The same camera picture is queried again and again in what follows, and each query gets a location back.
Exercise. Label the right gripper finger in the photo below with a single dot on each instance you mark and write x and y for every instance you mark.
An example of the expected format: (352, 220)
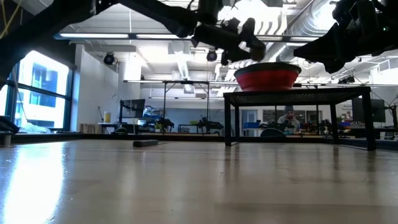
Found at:
(334, 68)
(320, 46)

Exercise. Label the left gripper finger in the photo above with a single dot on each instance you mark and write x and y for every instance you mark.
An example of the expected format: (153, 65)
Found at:
(236, 56)
(248, 29)

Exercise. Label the red collapsible colander grey rim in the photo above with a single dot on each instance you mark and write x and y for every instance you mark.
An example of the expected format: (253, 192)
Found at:
(267, 79)

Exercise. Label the black kitchen knife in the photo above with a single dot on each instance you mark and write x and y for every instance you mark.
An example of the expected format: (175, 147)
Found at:
(145, 143)

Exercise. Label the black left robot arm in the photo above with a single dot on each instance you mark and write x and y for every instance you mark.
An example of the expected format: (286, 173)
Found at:
(62, 15)

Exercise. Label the black ceiling spotlight cluster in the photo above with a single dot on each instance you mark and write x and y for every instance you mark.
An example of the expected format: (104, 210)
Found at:
(346, 80)

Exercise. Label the long ceiling light strip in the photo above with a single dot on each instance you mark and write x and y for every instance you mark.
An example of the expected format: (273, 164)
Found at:
(93, 35)
(304, 39)
(155, 36)

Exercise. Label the black perforated metal shelf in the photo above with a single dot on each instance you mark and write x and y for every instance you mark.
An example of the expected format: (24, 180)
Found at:
(342, 93)

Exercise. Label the black computer monitor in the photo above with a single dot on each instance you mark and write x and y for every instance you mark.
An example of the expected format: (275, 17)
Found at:
(133, 107)
(377, 109)

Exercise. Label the person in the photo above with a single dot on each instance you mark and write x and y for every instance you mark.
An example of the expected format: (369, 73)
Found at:
(289, 119)

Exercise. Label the yellow container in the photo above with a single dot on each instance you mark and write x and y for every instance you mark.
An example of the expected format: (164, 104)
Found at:
(107, 117)

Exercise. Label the large window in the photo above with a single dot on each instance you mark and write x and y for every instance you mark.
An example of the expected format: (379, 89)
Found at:
(40, 102)

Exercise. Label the black background rig frame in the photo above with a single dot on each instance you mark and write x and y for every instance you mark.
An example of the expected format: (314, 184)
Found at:
(186, 82)

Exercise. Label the black aluminium table frame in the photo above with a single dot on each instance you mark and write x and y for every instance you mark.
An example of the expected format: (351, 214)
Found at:
(311, 139)

